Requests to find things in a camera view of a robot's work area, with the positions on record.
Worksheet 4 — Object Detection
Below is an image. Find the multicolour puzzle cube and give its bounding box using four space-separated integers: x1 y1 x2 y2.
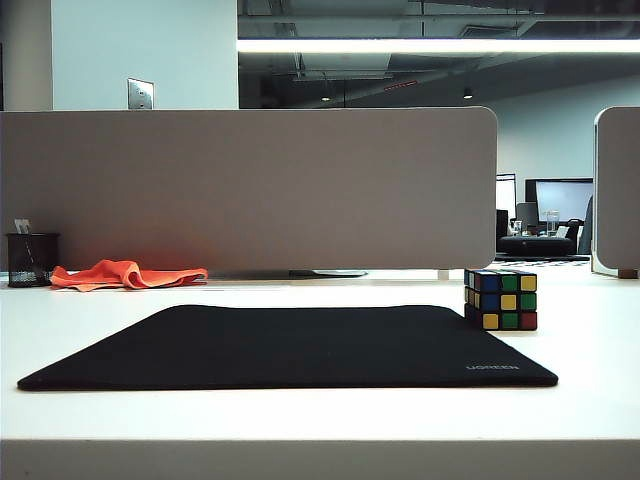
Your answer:
463 268 539 331

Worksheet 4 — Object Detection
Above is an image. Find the black mouse pad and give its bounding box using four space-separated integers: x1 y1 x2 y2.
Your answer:
16 303 560 392

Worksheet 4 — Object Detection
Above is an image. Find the wide beige desk divider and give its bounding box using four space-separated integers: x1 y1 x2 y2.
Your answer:
0 105 500 272

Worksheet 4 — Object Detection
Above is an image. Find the whiteboard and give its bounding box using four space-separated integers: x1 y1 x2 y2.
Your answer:
496 172 517 221

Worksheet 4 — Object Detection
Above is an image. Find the orange cloth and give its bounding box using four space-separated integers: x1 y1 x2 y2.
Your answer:
49 259 209 291

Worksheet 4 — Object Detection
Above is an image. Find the black round ottoman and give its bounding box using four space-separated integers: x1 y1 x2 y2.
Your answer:
498 235 574 258

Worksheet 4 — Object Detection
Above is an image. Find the long ceiling light strip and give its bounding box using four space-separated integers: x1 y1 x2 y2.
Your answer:
236 38 640 54

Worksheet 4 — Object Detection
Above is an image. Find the large display screen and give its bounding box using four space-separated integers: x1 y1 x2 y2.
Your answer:
524 177 595 227

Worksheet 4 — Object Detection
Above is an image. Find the black mesh pen holder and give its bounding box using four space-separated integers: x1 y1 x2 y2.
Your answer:
5 232 61 289

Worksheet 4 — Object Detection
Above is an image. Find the metal wall plate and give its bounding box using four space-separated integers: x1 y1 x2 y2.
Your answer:
126 77 155 110

